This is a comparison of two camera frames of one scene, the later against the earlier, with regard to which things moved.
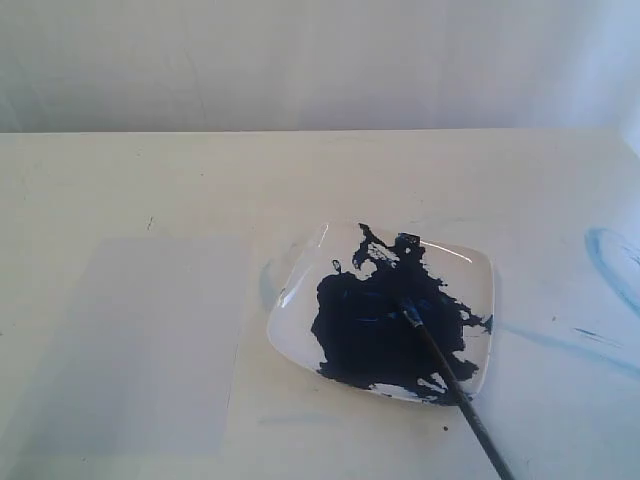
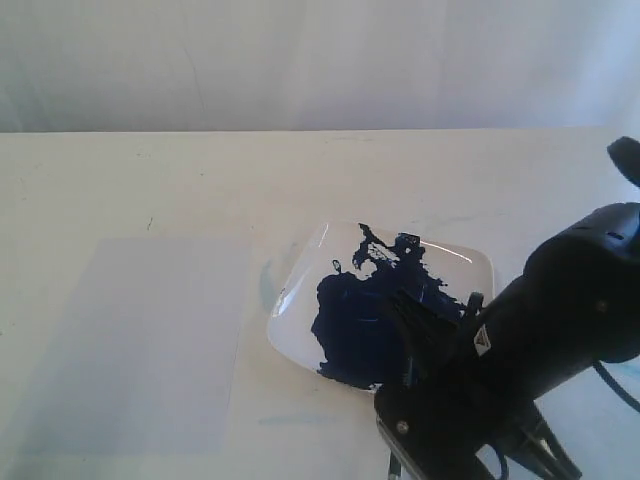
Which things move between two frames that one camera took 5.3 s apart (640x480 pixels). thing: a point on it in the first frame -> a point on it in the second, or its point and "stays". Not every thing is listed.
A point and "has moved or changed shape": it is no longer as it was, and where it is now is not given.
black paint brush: (441, 356) has moved or changed shape
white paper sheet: (144, 365) stays
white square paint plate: (335, 307) stays
